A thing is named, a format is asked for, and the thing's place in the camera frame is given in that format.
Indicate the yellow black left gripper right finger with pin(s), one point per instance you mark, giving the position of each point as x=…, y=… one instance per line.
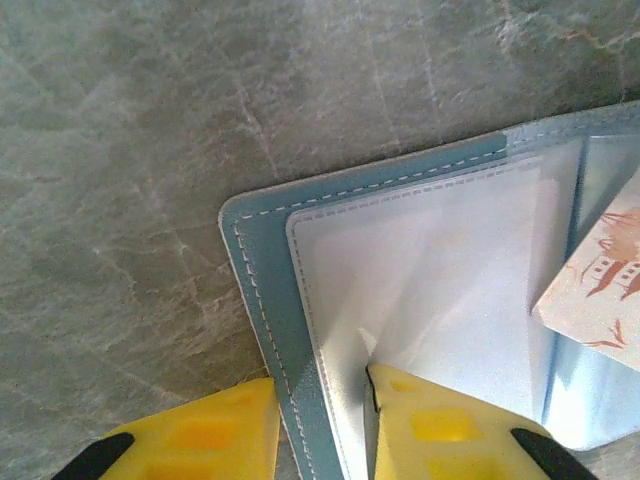
x=440, y=440

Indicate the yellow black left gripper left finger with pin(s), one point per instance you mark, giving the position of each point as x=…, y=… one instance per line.
x=200, y=440

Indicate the beige card with ship print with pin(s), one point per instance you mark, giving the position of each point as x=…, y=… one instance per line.
x=600, y=280

